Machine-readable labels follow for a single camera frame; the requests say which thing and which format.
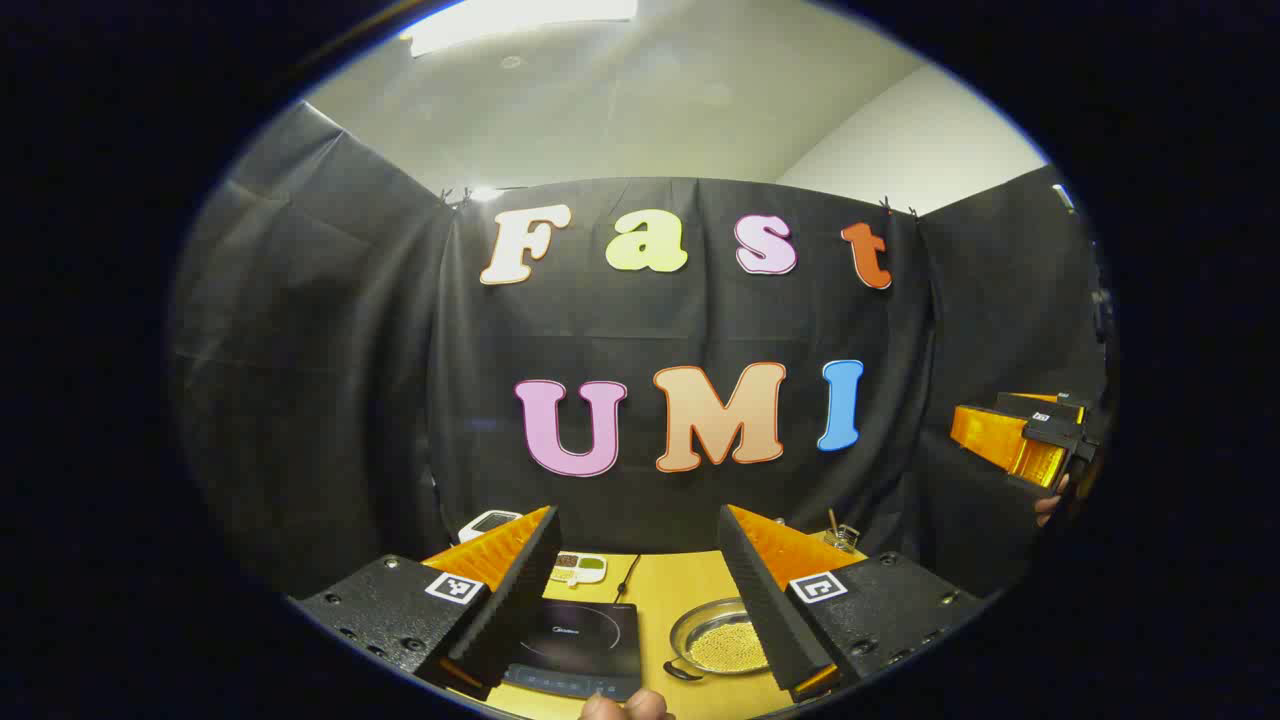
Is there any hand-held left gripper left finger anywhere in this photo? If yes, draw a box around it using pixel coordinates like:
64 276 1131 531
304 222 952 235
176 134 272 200
290 505 563 701

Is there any steel pot with black handles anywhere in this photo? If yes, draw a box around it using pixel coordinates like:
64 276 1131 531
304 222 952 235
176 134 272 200
663 597 776 683

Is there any white divided dish of beans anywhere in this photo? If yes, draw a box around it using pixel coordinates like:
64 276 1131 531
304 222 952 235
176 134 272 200
548 553 608 587

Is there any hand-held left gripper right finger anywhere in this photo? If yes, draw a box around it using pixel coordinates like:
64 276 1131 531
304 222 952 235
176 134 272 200
717 504 987 704

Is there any black induction cooktop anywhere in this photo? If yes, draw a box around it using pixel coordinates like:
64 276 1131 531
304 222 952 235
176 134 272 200
500 598 643 703

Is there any black backdrop cloth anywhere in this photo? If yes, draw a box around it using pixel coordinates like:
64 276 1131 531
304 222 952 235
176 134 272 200
170 100 1113 601

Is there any white toaster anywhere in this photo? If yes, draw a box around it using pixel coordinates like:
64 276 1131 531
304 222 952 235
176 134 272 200
458 510 523 544

